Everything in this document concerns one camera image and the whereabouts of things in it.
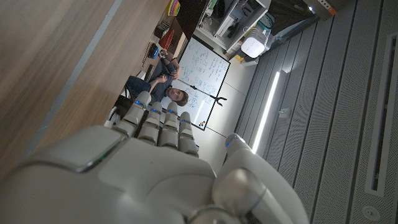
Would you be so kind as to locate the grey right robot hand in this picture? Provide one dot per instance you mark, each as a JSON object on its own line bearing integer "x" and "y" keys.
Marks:
{"x": 140, "y": 180}

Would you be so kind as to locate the dark blue mug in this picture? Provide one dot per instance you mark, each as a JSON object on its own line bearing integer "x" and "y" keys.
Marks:
{"x": 138, "y": 87}

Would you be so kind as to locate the seated person in dark shirt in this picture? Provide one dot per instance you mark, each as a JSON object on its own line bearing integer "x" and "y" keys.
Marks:
{"x": 163, "y": 81}

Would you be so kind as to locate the black keyboard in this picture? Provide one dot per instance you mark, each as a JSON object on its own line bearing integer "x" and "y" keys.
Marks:
{"x": 149, "y": 73}

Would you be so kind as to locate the black forked stand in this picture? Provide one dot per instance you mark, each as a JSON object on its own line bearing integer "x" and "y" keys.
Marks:
{"x": 214, "y": 97}

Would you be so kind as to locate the whiteboard with blue writing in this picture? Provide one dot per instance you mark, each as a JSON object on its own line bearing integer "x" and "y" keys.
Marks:
{"x": 205, "y": 65}

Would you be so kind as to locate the ceiling light strip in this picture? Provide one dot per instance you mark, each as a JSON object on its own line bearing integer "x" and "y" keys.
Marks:
{"x": 265, "y": 112}

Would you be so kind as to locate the black and white block rack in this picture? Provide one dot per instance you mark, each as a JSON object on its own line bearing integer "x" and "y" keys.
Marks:
{"x": 161, "y": 29}

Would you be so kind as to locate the white ceiling sensor box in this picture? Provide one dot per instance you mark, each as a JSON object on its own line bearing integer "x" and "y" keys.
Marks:
{"x": 285, "y": 113}

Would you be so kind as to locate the white air purifier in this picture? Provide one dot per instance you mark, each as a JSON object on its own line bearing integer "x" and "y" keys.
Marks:
{"x": 255, "y": 44}

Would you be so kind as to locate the white shelf cabinet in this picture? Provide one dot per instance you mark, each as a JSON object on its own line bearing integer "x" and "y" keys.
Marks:
{"x": 230, "y": 21}

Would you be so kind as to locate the round ceiling sprinkler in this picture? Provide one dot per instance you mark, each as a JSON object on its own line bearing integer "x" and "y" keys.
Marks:
{"x": 371, "y": 213}

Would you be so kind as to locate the ceiling vent slot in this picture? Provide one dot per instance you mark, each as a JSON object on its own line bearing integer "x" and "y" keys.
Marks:
{"x": 381, "y": 118}

